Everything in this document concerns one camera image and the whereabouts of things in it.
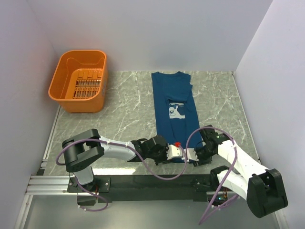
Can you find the blue t shirt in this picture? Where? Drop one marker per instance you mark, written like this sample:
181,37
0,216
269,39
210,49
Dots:
175,111

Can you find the black base beam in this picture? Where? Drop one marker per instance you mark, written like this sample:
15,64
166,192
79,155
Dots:
196,187

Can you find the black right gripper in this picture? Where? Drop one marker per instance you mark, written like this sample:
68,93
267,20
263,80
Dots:
201,161

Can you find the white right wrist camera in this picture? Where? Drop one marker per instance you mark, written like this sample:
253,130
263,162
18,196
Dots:
191,155

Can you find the orange plastic basket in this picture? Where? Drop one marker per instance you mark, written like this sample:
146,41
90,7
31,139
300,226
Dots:
79,81

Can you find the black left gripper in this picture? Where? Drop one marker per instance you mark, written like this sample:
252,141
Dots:
158,161

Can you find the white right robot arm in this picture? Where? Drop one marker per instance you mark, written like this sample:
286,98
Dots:
262,188

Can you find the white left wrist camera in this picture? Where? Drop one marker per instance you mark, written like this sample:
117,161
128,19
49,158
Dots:
175,153

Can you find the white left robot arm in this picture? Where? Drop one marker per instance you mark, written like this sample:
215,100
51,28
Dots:
81,150

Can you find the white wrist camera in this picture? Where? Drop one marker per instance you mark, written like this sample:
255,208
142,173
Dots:
175,153
191,155

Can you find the aluminium frame rail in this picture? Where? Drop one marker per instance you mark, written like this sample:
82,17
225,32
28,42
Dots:
47,185

